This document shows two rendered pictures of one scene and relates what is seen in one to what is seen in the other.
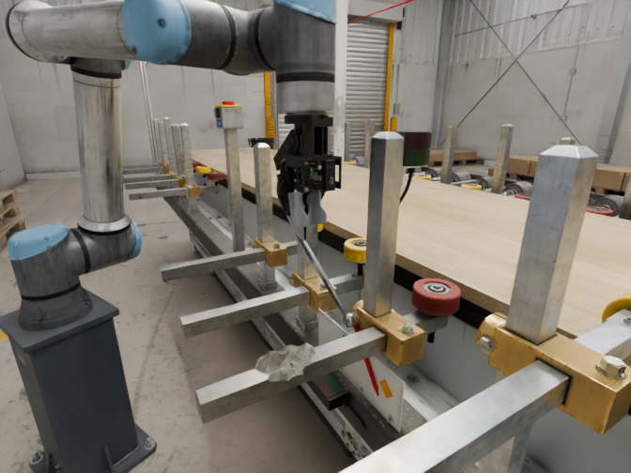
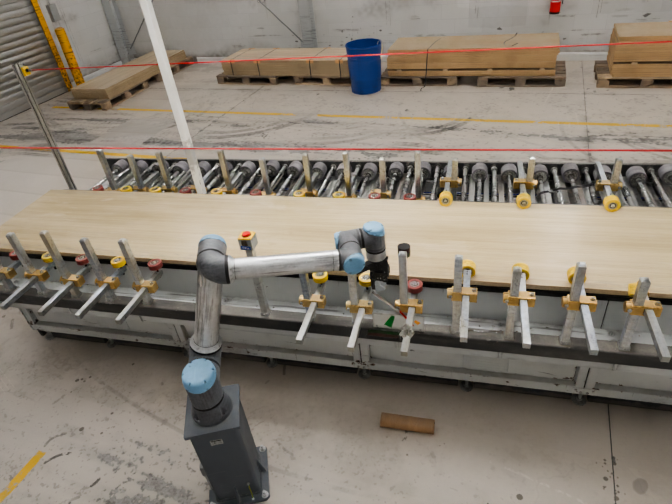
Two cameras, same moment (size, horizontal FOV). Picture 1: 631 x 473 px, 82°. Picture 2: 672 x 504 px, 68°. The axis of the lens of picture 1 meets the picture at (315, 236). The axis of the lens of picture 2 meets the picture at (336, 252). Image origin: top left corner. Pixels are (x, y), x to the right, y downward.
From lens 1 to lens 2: 1.97 m
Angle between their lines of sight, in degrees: 40
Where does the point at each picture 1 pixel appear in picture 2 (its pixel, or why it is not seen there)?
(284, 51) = (377, 246)
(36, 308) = (219, 409)
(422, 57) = not seen: outside the picture
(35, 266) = (215, 386)
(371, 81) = not seen: outside the picture
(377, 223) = (404, 278)
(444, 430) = (464, 317)
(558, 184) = (459, 264)
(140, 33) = (354, 268)
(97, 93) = not seen: hidden behind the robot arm
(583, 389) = (472, 296)
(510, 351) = (456, 296)
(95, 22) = (316, 266)
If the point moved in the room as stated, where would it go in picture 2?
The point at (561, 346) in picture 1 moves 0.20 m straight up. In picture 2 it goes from (464, 290) to (466, 255)
